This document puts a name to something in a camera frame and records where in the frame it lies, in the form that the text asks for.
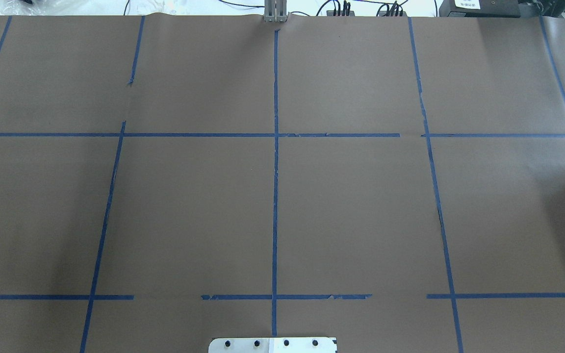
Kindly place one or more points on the black equipment box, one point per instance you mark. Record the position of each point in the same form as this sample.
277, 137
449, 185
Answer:
502, 8

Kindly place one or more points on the black power strip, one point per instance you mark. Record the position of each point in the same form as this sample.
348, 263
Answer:
368, 8

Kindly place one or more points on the aluminium frame post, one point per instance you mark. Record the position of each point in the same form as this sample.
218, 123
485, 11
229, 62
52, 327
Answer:
275, 11

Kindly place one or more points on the white metal base plate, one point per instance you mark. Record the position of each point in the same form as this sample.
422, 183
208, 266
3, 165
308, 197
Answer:
274, 345

